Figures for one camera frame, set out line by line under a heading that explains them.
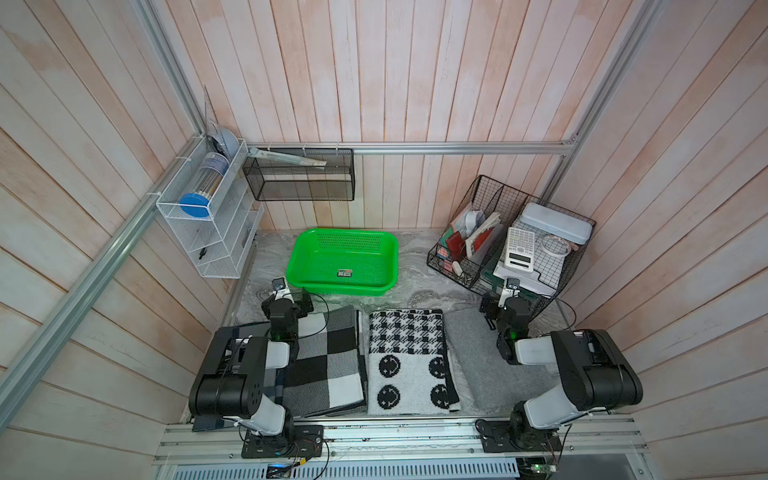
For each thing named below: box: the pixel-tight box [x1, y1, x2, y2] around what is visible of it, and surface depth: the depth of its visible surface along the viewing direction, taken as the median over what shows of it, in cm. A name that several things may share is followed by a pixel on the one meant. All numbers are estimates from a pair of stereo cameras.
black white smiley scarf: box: [368, 309, 461, 416], surface depth 83 cm
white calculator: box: [504, 227, 535, 273], surface depth 87 cm
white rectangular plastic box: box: [520, 202, 593, 245], surface depth 95 cm
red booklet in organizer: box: [446, 231, 467, 262], surface depth 109 cm
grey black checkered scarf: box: [275, 306, 367, 417], surface depth 84 cm
